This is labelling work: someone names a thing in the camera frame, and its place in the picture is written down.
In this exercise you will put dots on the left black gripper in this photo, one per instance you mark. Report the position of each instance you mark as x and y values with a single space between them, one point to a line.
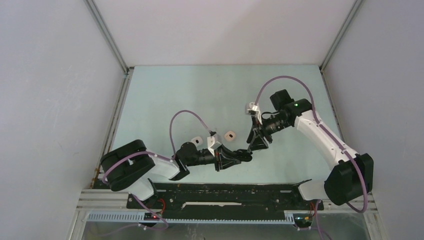
224 162

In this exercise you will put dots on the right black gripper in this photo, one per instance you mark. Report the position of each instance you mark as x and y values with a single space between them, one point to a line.
258 142

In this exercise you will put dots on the black oval charging case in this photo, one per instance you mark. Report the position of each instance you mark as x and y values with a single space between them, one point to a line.
243 155

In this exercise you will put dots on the beige earbud charging case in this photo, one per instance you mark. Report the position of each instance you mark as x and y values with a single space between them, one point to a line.
230 136

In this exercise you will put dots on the white earbud charging case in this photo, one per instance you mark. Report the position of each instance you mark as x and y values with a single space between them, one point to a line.
197 141

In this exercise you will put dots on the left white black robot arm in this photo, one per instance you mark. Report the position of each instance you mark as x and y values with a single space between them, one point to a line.
125 167

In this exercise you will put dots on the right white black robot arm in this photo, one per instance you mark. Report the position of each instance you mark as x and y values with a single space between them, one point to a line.
351 173

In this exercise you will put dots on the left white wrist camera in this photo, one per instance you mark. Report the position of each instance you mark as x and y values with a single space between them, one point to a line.
213 142

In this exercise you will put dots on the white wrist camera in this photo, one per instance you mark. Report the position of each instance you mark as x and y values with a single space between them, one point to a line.
254 111
213 142

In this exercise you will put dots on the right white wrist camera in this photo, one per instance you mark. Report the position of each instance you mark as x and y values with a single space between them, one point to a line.
254 111

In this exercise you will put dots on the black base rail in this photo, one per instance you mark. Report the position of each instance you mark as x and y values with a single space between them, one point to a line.
229 202

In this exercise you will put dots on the right aluminium frame post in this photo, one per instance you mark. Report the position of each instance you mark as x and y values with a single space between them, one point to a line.
355 8

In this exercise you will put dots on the aluminium frame post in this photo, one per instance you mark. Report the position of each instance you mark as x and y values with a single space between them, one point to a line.
107 35
355 8

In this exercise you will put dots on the left aluminium frame post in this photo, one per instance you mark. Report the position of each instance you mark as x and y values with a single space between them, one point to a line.
107 35

